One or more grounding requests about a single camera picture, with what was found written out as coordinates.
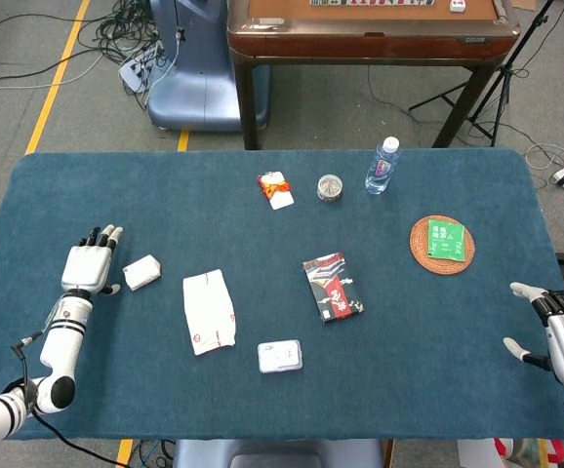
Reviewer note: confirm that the small white packet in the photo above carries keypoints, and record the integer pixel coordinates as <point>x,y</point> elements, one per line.
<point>142,272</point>

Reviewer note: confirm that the brown mahjong table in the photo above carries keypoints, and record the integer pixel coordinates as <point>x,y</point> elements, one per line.
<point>360,44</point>

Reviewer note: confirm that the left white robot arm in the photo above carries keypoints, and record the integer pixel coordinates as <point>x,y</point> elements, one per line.
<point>62,336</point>

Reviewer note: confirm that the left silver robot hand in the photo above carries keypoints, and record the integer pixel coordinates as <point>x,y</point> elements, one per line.
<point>86,265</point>

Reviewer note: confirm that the grey robot torso base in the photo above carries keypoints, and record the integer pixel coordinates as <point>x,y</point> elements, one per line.
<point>272,453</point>

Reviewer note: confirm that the row of mahjong tiles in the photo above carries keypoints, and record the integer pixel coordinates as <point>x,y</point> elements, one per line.
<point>370,2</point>

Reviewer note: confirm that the clear water bottle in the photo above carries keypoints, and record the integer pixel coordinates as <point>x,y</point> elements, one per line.
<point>382,168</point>

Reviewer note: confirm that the clear plastic card box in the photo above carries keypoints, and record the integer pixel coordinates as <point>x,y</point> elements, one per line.
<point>280,356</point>

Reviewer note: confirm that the green tea packet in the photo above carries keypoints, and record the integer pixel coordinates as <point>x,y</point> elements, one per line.
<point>446,240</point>

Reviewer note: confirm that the white pink wet wipes pack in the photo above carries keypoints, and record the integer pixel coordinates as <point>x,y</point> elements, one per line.
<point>209,312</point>

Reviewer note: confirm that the single white mahjong tile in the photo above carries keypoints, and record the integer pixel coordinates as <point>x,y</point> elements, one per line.
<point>457,5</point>

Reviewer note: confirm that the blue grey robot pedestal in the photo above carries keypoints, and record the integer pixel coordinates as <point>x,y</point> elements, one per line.
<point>199,88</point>

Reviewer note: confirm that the blue felt table cover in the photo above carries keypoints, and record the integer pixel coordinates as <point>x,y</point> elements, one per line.
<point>311,229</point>

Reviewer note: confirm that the black red flat box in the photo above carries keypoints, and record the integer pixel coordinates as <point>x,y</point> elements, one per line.
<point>333,287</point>

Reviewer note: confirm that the orange white snack packet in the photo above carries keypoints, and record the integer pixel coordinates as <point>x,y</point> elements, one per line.
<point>276,191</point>

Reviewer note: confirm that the white power strip with plugs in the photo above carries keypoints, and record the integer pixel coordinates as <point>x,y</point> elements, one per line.
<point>138,68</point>

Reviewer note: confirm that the black tripod stand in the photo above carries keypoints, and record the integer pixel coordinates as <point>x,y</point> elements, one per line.
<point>508,68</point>

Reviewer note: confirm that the round woven rattan coaster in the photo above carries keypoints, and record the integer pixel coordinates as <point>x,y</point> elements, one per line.
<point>418,248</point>

